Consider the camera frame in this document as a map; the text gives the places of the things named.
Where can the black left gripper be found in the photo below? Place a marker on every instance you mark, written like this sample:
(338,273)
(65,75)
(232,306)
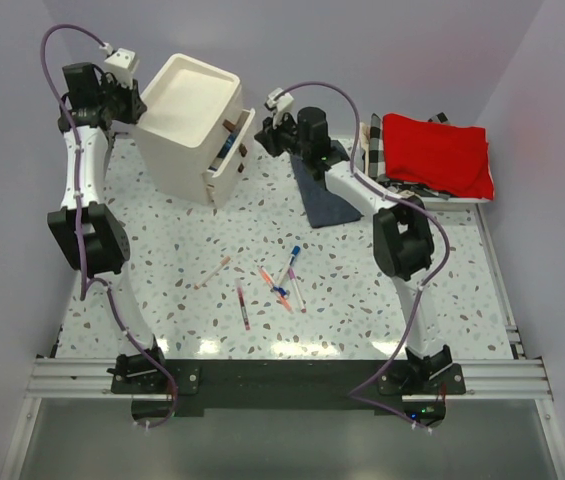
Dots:
(139,107)

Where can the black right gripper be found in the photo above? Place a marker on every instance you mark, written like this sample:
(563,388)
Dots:
(268,135)

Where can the blue patterned tape roll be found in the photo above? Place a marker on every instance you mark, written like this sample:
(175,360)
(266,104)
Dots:
(224,151)

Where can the cream drawer organizer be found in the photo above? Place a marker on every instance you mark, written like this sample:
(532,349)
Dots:
(192,108)

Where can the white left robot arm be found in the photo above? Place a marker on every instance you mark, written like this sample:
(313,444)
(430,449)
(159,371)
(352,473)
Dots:
(92,239)

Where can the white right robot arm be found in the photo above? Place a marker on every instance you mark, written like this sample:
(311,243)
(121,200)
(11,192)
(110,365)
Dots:
(410,246)

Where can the dark blue pencil pouch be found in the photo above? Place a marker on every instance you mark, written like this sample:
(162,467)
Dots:
(322,208)

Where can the white cloth basket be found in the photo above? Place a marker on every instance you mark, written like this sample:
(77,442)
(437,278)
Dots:
(430,195)

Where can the black white checkered cloth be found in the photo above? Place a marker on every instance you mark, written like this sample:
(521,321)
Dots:
(372,143)

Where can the orange marker pen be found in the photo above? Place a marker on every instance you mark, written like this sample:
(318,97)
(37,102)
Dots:
(275,290)

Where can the pink-capped white marker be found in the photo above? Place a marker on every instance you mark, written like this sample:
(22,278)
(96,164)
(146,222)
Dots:
(295,285)

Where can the blue-capped white marker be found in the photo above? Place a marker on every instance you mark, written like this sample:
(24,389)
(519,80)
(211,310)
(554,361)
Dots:
(289,263)

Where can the red pen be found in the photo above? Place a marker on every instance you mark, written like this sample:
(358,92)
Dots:
(242,304)

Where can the red folded cloth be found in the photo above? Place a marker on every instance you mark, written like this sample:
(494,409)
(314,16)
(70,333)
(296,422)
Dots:
(443,157)

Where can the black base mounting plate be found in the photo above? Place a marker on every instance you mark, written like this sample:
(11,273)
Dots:
(282,385)

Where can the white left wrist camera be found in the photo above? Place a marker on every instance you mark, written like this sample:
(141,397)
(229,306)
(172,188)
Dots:
(121,63)

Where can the aluminium frame rail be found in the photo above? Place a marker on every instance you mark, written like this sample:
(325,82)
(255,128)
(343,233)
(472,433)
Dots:
(348,333)

